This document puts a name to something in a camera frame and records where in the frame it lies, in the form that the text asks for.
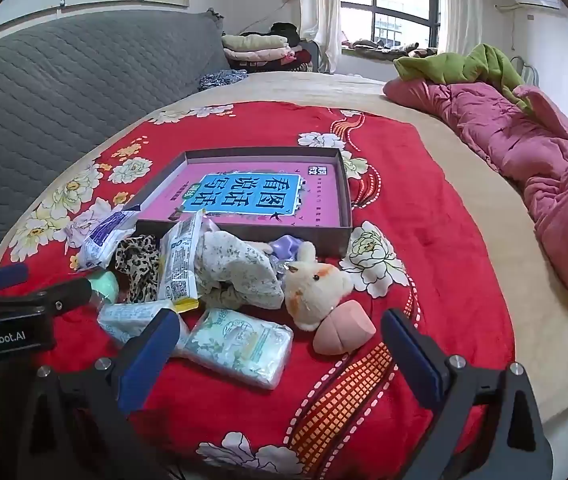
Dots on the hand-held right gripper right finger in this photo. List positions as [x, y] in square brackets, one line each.
[414, 360]

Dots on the white curtain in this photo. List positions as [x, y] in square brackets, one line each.
[461, 5]
[319, 10]

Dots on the white metal rack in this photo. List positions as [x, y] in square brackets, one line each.
[526, 67]

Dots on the pink peach-shaped sponge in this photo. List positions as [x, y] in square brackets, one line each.
[344, 330]

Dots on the leopard print scrunchie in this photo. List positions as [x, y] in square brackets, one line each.
[136, 265]

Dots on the clothes on window sill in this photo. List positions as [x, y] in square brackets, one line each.
[389, 49]

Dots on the large green floral tissue pack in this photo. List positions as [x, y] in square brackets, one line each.
[239, 345]

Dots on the blue and white packet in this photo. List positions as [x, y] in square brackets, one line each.
[104, 237]

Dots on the green sponge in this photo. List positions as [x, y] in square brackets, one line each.
[104, 285]

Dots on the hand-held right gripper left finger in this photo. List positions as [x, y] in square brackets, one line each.
[146, 360]

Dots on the grey box with pink bottom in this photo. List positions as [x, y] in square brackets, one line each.
[244, 170]

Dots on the red floral blanket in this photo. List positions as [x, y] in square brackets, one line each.
[439, 260]

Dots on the green blanket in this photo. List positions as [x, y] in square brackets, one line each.
[484, 67]

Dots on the stack of folded clothes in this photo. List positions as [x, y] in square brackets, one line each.
[259, 50]

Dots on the pink quilt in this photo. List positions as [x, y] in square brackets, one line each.
[539, 160]

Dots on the white and yellow wipes packet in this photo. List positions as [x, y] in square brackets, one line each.
[176, 265]

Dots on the blue patterned cloth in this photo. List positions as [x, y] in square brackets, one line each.
[221, 79]

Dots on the grey quilted cover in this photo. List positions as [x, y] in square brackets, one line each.
[64, 85]

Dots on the small green floral tissue pack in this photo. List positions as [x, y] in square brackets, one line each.
[129, 320]

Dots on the black garment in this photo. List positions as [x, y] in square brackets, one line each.
[284, 30]

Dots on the purple satin scrunchie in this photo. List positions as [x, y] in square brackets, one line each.
[284, 247]

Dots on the cream plush rabbit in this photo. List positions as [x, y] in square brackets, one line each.
[309, 290]

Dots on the cream floral scrunchie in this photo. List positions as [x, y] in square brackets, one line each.
[234, 270]

